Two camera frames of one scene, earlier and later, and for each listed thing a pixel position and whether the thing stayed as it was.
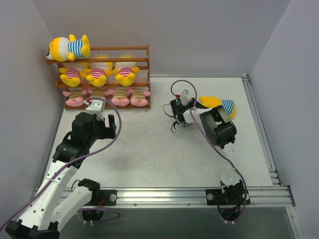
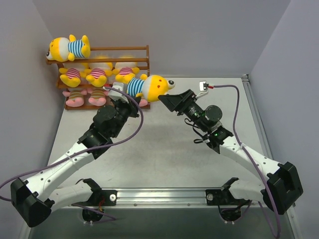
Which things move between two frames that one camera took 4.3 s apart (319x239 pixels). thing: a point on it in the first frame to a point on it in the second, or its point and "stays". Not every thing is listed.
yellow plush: (211, 101) to (148, 89)
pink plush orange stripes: (76, 97) stays
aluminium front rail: (259, 196) stays
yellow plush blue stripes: (62, 49) stays
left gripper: (106, 128) to (133, 107)
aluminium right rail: (275, 177) stays
